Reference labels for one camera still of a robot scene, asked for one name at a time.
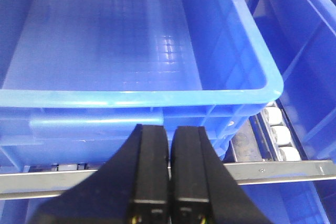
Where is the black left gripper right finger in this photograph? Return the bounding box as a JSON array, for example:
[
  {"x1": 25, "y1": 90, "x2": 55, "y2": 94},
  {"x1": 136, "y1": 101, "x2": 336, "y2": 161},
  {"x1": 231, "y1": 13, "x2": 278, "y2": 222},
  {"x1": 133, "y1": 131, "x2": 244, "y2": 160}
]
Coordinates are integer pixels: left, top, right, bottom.
[{"x1": 171, "y1": 126, "x2": 271, "y2": 223}]

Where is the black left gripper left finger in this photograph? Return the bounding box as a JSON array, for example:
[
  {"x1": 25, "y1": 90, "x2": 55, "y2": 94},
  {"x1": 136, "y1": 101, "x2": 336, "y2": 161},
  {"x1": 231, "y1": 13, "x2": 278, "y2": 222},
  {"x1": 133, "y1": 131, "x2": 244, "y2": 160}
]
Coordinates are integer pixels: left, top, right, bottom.
[{"x1": 28, "y1": 124, "x2": 169, "y2": 223}]

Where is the lower blue crate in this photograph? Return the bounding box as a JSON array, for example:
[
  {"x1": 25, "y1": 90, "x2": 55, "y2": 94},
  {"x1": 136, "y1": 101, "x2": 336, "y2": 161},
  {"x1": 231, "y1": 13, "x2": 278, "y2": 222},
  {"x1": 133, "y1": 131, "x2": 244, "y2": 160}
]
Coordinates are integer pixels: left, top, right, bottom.
[{"x1": 1, "y1": 180, "x2": 335, "y2": 223}]

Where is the blue crate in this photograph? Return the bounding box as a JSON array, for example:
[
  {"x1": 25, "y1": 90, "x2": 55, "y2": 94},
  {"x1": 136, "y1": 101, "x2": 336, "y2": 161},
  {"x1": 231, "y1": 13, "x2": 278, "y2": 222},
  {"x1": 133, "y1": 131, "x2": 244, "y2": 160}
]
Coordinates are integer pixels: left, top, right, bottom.
[
  {"x1": 245, "y1": 0, "x2": 335, "y2": 160},
  {"x1": 1, "y1": 180, "x2": 335, "y2": 223},
  {"x1": 1, "y1": 0, "x2": 284, "y2": 174}
]

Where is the blue crate left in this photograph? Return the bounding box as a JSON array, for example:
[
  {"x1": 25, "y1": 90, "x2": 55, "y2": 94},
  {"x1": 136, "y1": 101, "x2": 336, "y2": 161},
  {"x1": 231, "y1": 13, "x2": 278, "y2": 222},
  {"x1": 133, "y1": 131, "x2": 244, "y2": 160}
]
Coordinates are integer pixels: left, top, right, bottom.
[{"x1": 1, "y1": 0, "x2": 284, "y2": 174}]

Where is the blue crate middle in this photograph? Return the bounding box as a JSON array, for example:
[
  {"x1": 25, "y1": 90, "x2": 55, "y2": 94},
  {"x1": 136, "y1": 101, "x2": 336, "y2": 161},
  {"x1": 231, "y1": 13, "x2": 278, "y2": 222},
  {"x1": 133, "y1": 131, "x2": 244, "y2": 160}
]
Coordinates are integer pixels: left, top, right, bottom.
[{"x1": 245, "y1": 0, "x2": 335, "y2": 160}]

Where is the roller conveyor rail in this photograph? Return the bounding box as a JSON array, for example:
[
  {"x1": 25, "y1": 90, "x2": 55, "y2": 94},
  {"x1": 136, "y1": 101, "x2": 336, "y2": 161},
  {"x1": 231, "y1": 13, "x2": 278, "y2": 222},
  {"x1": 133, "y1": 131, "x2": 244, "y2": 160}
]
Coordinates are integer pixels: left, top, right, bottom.
[{"x1": 1, "y1": 102, "x2": 335, "y2": 200}]

